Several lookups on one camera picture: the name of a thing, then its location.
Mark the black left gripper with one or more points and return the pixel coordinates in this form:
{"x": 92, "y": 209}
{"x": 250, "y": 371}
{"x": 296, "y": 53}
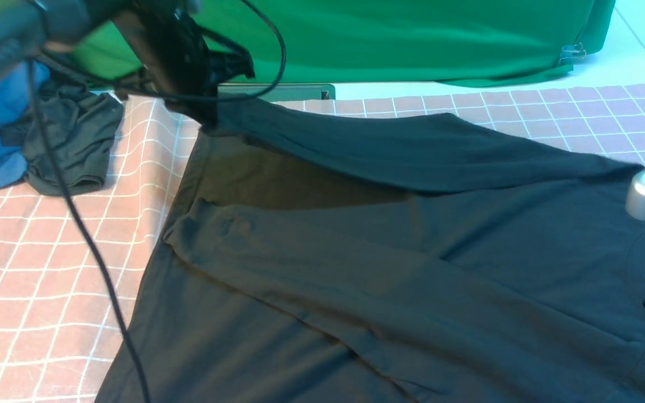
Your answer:
{"x": 186, "y": 62}

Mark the dark gray long-sleeved shirt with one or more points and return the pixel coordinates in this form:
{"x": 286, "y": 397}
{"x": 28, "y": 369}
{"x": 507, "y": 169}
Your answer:
{"x": 317, "y": 258}

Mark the dark gray crumpled garment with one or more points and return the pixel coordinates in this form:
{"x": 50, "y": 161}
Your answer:
{"x": 81, "y": 127}

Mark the green backdrop cloth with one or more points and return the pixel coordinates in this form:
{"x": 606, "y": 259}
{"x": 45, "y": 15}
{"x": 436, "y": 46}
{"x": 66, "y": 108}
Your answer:
{"x": 473, "y": 44}

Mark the metal binder clip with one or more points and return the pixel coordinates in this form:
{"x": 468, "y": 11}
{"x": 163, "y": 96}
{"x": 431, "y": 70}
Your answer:
{"x": 571, "y": 54}

